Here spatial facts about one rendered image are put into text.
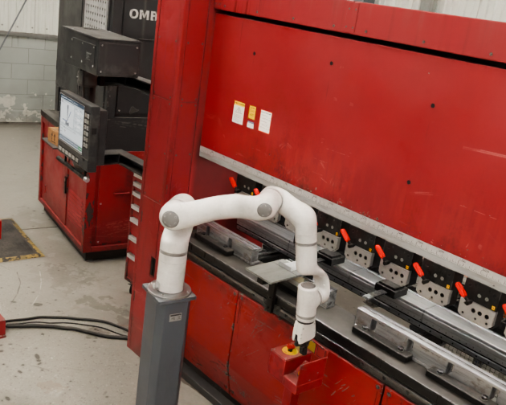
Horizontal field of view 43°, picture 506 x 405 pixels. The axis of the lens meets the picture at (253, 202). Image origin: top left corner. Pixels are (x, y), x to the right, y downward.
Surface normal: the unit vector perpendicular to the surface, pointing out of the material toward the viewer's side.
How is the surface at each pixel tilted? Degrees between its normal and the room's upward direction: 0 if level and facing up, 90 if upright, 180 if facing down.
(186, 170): 90
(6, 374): 0
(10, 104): 90
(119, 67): 90
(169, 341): 90
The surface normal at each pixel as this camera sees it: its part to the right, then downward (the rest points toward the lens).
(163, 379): 0.53, 0.33
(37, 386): 0.14, -0.94
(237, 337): -0.73, 0.11
